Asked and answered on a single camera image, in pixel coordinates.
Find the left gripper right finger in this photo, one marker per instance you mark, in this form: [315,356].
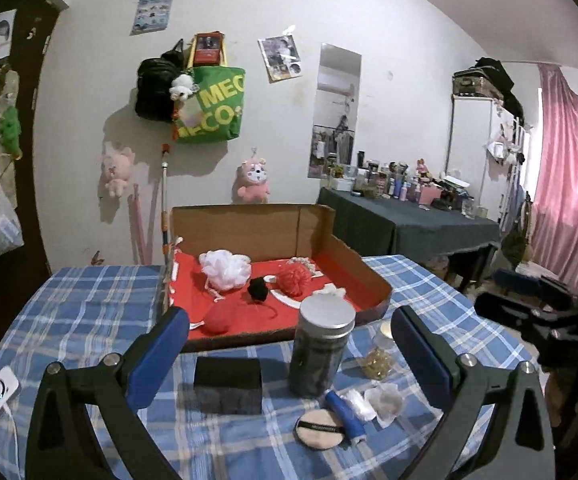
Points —
[495,423]

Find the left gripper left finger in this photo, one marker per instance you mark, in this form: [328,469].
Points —
[61,442]

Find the blue tube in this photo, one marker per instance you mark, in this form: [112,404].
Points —
[354,429]

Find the white mesh bath pouf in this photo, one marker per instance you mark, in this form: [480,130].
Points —
[224,270]

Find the black pompom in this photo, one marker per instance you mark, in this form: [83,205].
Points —
[258,290]

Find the white fuzzy ball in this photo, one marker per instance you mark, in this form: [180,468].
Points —
[330,289]

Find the red mesh pouf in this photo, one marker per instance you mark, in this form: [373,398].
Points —
[290,286]

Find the white cotton pad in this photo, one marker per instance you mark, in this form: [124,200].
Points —
[360,407]

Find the person right hand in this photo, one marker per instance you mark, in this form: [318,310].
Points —
[561,393]

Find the crumpled tissue paper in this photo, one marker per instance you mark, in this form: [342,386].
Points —
[386,401]

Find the black tin box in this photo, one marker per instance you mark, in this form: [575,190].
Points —
[228,386]

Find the blue plaid tablecloth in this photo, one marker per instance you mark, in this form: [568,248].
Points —
[81,314]

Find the small jar gold beads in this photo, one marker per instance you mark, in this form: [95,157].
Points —
[380,359]

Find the dark wooden door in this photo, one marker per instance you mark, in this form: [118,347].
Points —
[25,29]

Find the round makeup puff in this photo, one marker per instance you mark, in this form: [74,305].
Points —
[319,430]

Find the pink curtain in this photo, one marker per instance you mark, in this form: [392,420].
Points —
[555,208]

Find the red cardboard box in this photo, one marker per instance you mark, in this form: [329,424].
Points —
[269,235]

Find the plastic bag on door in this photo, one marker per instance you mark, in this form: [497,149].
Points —
[11,237]

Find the tall jar dark contents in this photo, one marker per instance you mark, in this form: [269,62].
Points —
[324,325]

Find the white wardrobe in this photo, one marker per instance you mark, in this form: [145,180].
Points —
[484,150]

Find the dark green side table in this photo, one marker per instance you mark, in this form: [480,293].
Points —
[384,227]

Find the pink cat plush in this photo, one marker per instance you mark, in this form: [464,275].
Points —
[252,181]

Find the green plush toy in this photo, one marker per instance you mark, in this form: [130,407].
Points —
[10,130]

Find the green tote bag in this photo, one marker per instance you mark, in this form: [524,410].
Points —
[208,95]

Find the blue calendar poster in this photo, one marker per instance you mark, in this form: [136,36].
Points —
[151,16]

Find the pink plush on wall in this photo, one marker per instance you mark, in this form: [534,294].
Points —
[117,171]

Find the black bag on wall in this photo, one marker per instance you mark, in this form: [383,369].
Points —
[154,80]

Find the wall mirror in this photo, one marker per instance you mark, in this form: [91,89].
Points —
[335,113]

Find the photo poster on wall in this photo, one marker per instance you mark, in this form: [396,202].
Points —
[281,57]

